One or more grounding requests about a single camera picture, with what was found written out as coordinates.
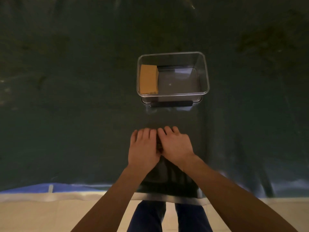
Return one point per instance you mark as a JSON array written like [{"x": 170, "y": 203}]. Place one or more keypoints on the person's left hand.
[{"x": 142, "y": 152}]

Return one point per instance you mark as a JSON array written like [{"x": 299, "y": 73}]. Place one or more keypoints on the person's right hand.
[{"x": 177, "y": 148}]

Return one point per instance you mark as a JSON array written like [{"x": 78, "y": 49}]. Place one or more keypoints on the person's left little finger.
[{"x": 133, "y": 136}]

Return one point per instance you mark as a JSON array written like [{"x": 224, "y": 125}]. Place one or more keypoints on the person's left middle finger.
[{"x": 146, "y": 135}]

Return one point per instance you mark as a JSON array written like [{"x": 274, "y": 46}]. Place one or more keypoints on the person's right middle finger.
[{"x": 169, "y": 132}]

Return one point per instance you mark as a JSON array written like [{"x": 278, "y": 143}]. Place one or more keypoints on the person's left forearm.
[{"x": 113, "y": 202}]

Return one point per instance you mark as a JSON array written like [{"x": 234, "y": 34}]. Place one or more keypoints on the person's right forearm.
[{"x": 229, "y": 200}]

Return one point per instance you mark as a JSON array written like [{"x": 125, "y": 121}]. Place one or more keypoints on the dark transparent plastic tray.
[{"x": 169, "y": 181}]

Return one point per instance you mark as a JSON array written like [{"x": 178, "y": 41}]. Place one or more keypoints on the clear plastic container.
[{"x": 179, "y": 79}]

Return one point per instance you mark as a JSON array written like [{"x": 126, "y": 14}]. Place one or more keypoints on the tan cardboard block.
[{"x": 148, "y": 79}]

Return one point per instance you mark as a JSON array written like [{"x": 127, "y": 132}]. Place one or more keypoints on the dark green table cover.
[{"x": 72, "y": 94}]

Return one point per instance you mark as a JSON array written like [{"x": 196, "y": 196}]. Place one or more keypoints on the person's dark blue trousers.
[{"x": 149, "y": 218}]

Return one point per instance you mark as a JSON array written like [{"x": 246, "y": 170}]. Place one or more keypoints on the blue plastic sheet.
[{"x": 36, "y": 188}]

